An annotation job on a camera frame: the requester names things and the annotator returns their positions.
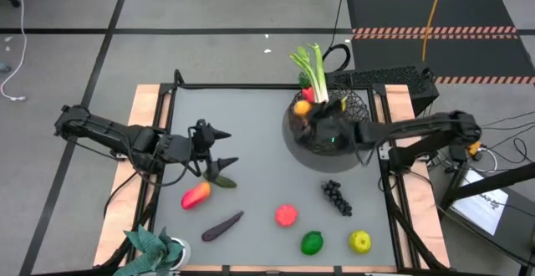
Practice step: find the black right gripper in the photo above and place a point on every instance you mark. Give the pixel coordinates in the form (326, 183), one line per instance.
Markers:
(334, 131)

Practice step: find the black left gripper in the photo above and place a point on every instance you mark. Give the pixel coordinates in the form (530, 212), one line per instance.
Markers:
(179, 150)

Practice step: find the red carrot with green leaf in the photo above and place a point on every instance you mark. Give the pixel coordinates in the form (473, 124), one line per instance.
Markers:
(308, 94)

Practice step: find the yellow orange lemon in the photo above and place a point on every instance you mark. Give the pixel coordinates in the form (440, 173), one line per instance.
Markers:
(302, 108)

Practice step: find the dark green cucumber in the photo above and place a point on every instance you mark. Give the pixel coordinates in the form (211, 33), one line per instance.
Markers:
(225, 181)

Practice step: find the green white celery stalk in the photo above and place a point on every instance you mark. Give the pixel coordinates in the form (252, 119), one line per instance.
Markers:
(318, 75)

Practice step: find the red yellow mango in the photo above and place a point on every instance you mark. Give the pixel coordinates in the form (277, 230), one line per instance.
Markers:
(195, 195)

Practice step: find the dark purple eggplant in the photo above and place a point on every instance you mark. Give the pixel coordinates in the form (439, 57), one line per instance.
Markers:
(221, 227)

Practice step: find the black grape bunch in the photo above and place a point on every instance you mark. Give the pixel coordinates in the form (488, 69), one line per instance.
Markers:
(335, 196)

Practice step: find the green lime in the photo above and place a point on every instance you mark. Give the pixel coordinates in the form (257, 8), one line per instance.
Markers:
(312, 243)

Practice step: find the yellow apple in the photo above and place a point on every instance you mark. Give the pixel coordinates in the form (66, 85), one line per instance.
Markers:
(360, 241)

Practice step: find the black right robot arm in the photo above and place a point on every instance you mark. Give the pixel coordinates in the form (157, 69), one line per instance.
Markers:
(422, 131)

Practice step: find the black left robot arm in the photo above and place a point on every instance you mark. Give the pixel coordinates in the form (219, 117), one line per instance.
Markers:
(108, 136)

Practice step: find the yellow tag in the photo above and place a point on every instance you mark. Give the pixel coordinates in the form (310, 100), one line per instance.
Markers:
(344, 103)

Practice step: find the grey round placemat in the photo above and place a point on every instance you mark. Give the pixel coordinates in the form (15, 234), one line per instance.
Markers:
(326, 163)

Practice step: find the black computer case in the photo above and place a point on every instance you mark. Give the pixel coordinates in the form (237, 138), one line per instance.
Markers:
(388, 81)

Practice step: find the white plant pot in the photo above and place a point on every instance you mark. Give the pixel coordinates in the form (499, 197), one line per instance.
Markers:
(184, 253)

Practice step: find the green artificial plant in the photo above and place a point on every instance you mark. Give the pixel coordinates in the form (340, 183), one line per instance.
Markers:
(146, 253)

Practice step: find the black striped floor mat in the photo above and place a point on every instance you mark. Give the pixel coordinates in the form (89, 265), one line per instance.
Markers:
(439, 50)

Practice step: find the black stand bar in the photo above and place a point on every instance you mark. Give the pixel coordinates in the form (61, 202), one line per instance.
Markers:
(489, 184)

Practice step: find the white paper sheet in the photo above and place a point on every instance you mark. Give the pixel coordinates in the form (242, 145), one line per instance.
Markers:
(480, 207)

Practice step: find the black table frame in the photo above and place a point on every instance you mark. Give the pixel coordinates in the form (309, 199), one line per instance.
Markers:
(167, 100)

